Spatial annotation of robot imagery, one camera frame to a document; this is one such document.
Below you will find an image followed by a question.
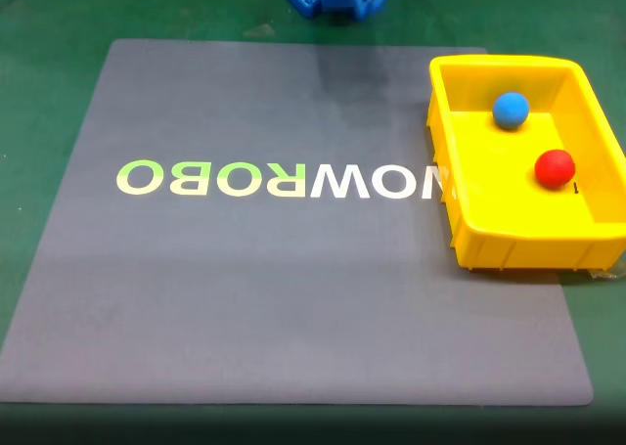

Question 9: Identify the red ball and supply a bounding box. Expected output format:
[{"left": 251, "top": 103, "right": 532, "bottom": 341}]
[{"left": 533, "top": 149, "right": 577, "bottom": 190}]

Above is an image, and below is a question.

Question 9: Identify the yellow plastic bin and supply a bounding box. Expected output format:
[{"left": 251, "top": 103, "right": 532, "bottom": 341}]
[{"left": 425, "top": 54, "right": 626, "bottom": 273}]

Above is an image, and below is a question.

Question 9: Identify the blue ball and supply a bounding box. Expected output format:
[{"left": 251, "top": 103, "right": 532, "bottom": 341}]
[{"left": 491, "top": 91, "right": 531, "bottom": 131}]

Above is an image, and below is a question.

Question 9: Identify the grey mat with NOWROBO print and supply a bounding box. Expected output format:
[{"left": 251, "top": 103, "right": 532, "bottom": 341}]
[{"left": 0, "top": 38, "right": 595, "bottom": 408}]

